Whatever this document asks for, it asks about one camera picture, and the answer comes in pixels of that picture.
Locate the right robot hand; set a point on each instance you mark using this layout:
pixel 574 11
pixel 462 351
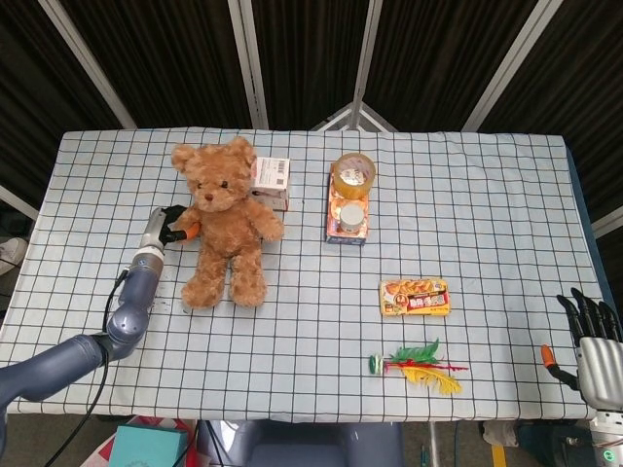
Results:
pixel 601 365

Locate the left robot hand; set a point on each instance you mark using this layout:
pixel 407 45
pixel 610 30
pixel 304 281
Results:
pixel 156 228

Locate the brown teddy bear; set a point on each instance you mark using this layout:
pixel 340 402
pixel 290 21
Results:
pixel 229 228

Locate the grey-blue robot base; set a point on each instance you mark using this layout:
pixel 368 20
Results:
pixel 302 445

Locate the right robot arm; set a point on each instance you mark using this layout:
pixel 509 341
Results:
pixel 608 438

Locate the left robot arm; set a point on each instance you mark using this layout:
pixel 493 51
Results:
pixel 126 321

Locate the white crumpled cloth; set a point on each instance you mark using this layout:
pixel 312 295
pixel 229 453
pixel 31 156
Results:
pixel 501 433

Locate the white cardboard box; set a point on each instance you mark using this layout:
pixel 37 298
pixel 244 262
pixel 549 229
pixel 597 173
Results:
pixel 272 172

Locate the colourful feather shuttlecock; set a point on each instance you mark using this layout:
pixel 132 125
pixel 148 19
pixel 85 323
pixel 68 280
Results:
pixel 423 370

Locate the blue checked tablecloth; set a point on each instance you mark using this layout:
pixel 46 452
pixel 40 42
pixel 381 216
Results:
pixel 311 316

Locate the clear yellowish tape roll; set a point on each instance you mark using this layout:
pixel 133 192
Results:
pixel 343 187

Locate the blue and orange box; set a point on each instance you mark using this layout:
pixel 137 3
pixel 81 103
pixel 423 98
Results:
pixel 348 239

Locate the small white jar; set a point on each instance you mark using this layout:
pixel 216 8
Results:
pixel 351 220

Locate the yellow curry box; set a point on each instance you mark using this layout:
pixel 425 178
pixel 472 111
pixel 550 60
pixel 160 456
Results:
pixel 414 298

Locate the teal box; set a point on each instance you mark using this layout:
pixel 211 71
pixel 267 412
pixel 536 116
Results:
pixel 146 445

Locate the white metal frame bar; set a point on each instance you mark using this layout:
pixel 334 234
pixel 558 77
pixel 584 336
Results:
pixel 366 53
pixel 87 63
pixel 249 63
pixel 511 65

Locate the white triangular frame brace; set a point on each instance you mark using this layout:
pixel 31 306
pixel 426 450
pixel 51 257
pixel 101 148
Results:
pixel 336 119

